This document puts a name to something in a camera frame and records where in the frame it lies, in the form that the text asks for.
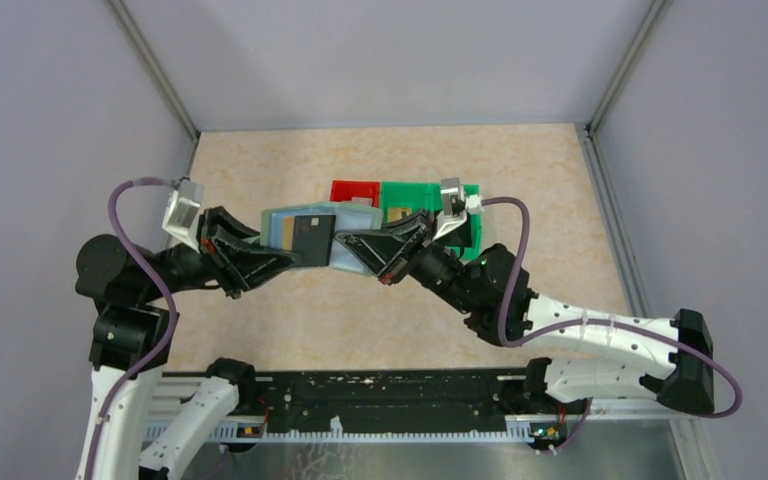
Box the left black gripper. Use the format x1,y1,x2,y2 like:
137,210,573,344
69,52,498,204
140,202,305,302

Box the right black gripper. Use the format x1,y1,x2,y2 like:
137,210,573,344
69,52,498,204
336,207,480,314

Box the grey-green card holder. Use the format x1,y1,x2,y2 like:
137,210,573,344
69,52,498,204
260,202,382,276

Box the gold credit card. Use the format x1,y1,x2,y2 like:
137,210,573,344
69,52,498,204
281,216,296,251

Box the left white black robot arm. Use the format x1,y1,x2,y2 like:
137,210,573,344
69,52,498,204
76,207,300,479

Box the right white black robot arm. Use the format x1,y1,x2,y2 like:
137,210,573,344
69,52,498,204
335,211,715,417

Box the gold card in green bin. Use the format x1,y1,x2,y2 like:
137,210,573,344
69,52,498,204
387,207,413,223

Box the white cards in red bin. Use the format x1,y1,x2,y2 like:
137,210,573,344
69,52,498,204
351,197,373,206

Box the middle green plastic bin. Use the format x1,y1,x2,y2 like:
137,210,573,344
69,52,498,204
379,182,440,223

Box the green plastic bin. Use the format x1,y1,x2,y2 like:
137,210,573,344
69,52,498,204
379,182,440,223
432,184,483,263

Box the right green plastic bin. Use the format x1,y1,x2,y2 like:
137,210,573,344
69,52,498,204
432,184,483,263

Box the red plastic bin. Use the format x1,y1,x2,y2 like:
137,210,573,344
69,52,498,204
329,179,381,208

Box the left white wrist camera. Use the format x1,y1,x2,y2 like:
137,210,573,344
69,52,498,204
162,177,205,251

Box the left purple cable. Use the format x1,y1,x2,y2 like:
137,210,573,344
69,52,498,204
82,177,190,480

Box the purple cable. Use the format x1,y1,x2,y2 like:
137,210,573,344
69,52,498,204
479,196,744,456
82,177,190,480

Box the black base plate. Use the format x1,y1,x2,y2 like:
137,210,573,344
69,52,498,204
195,368,587,437

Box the aluminium frame rail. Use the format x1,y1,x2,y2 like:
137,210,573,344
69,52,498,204
95,374,698,425

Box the left corner aluminium post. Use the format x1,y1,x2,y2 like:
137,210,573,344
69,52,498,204
105,0,200,141

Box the corner aluminium post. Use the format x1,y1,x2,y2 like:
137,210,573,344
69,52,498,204
105,0,200,141
587,0,673,140

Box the right side aluminium rail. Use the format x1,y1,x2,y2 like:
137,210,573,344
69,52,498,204
575,123,657,317

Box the white toothed cable duct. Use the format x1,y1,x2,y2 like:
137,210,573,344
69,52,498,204
207,417,536,444

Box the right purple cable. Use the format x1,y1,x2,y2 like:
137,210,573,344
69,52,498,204
479,196,744,456

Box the right corner aluminium post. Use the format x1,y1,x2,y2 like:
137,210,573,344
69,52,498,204
587,0,673,140

